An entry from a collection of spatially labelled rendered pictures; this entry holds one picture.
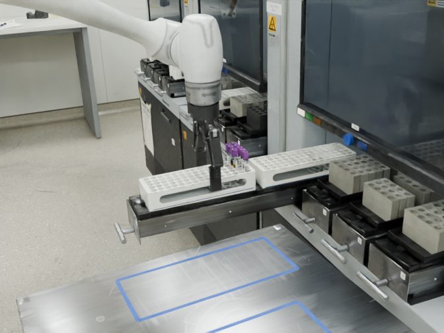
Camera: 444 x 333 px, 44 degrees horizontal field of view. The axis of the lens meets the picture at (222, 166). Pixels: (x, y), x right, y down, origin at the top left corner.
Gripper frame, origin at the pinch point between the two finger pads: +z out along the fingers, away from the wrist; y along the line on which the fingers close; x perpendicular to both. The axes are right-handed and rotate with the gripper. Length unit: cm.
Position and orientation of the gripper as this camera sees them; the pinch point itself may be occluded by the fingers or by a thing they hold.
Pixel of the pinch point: (208, 174)
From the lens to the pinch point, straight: 144.9
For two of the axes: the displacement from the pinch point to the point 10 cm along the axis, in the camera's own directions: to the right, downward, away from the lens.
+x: 9.3, -1.8, 3.2
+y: 3.7, 3.5, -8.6
